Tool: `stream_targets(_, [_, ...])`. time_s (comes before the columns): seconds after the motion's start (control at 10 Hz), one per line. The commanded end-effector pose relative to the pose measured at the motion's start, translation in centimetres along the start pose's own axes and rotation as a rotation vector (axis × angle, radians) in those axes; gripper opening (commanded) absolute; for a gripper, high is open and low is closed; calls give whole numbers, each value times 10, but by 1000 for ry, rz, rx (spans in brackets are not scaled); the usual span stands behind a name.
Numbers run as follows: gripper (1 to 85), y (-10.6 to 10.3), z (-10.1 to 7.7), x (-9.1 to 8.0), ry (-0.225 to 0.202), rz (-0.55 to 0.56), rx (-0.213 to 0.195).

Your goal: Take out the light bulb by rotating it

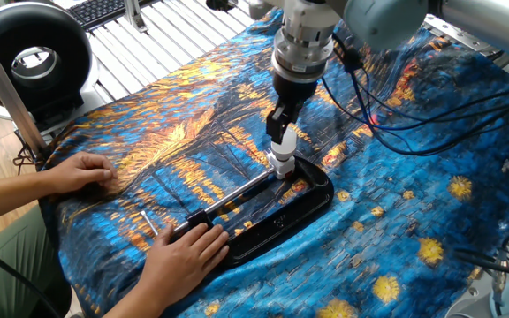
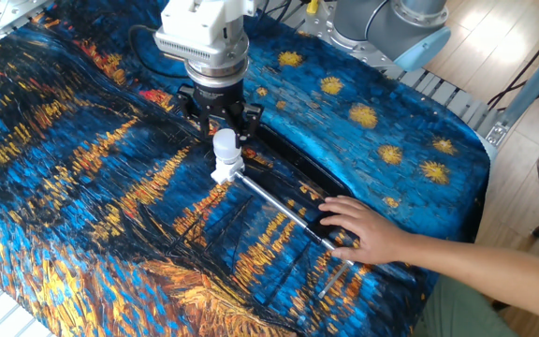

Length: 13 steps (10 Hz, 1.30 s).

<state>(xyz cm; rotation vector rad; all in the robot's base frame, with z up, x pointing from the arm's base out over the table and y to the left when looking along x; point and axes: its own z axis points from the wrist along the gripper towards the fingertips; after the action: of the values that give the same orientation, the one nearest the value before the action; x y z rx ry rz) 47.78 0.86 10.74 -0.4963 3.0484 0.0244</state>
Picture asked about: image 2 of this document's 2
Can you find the white light bulb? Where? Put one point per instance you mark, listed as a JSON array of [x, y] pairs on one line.
[[226, 146]]

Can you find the metal lamp stand with socket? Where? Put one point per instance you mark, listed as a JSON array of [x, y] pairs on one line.
[[297, 161]]

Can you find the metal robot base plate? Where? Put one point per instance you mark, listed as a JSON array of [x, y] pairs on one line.
[[316, 33]]

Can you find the white bulb socket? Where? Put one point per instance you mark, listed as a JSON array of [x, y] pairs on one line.
[[227, 171]]

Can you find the perforated metal plate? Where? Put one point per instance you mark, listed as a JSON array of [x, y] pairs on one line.
[[12, 14]]

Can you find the person's right forearm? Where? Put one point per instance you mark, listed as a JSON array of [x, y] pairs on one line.
[[485, 276]]

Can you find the metal corner bracket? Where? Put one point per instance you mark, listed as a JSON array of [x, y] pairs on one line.
[[497, 134]]

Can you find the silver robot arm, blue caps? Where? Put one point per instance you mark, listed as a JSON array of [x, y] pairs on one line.
[[391, 28]]

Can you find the white wrist sensor mount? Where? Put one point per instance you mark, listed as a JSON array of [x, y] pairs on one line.
[[190, 23]]

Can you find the starry night painting tablecloth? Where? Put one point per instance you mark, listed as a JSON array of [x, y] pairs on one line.
[[110, 187]]

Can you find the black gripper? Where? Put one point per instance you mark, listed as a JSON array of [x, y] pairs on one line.
[[220, 100]]

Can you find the person's right hand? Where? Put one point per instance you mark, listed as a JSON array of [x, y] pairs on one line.
[[372, 234]]

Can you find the aluminium frame post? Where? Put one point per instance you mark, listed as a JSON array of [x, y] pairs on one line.
[[531, 79]]

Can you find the yellow plastic clip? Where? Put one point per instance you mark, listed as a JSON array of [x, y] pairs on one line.
[[312, 6]]

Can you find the green trousers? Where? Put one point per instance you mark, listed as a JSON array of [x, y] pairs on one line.
[[456, 313]]

